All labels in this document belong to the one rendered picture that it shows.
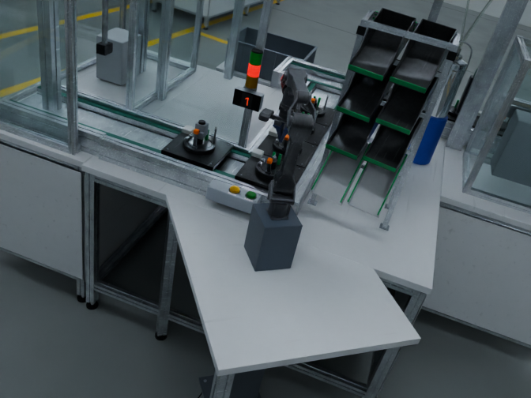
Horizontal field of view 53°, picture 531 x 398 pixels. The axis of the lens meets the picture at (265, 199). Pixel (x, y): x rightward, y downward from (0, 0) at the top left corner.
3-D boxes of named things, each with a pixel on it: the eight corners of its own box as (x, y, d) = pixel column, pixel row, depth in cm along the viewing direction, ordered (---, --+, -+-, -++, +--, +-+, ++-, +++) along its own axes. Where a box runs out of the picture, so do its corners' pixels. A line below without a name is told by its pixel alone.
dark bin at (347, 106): (368, 123, 192) (371, 108, 186) (336, 110, 196) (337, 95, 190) (398, 75, 205) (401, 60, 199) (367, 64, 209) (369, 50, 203)
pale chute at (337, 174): (341, 205, 210) (340, 202, 206) (312, 192, 214) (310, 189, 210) (371, 144, 214) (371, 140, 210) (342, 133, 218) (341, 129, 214)
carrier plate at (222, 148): (212, 171, 220) (213, 167, 219) (160, 153, 224) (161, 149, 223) (233, 148, 240) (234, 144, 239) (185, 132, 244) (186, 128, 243)
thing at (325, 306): (216, 377, 152) (218, 369, 151) (163, 196, 220) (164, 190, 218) (418, 343, 178) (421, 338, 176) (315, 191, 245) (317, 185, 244)
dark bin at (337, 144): (356, 160, 201) (358, 148, 194) (325, 148, 204) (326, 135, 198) (386, 112, 214) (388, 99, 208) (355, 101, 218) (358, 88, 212)
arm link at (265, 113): (312, 114, 182) (316, 107, 187) (261, 98, 185) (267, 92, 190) (306, 135, 186) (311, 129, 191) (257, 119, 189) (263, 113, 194)
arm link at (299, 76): (313, 132, 163) (321, 99, 157) (287, 128, 162) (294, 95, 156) (301, 97, 187) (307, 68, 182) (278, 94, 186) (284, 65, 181)
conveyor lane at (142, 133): (284, 215, 220) (290, 195, 214) (106, 152, 234) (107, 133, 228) (302, 183, 243) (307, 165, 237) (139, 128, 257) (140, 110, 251)
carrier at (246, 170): (288, 198, 214) (295, 172, 207) (234, 179, 218) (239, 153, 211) (303, 171, 234) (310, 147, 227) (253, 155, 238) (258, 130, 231)
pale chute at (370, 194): (378, 218, 208) (378, 215, 203) (348, 204, 212) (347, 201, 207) (408, 156, 212) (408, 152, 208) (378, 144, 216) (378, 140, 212)
